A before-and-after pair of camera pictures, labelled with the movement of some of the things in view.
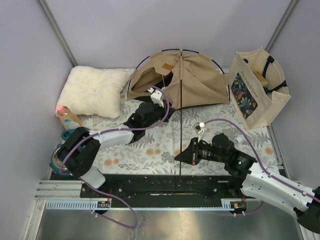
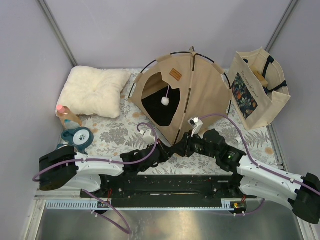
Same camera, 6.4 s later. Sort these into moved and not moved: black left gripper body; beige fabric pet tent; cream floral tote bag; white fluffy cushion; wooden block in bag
Moved: beige fabric pet tent; black left gripper body
Not moved: wooden block in bag; cream floral tote bag; white fluffy cushion
